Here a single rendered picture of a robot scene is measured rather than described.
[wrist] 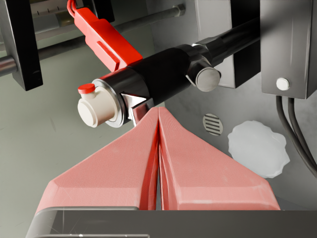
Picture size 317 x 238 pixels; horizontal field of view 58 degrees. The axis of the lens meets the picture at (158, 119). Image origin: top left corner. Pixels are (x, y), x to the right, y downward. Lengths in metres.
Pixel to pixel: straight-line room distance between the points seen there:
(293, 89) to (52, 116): 0.33
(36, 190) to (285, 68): 0.38
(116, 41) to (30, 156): 0.31
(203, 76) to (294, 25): 0.10
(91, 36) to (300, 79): 0.16
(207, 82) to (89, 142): 0.36
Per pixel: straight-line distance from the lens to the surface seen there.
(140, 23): 0.42
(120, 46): 0.17
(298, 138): 0.25
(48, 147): 0.47
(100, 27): 0.19
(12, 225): 0.50
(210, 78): 0.16
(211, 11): 0.27
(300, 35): 0.23
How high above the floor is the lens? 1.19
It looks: 35 degrees down
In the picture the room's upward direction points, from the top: 122 degrees counter-clockwise
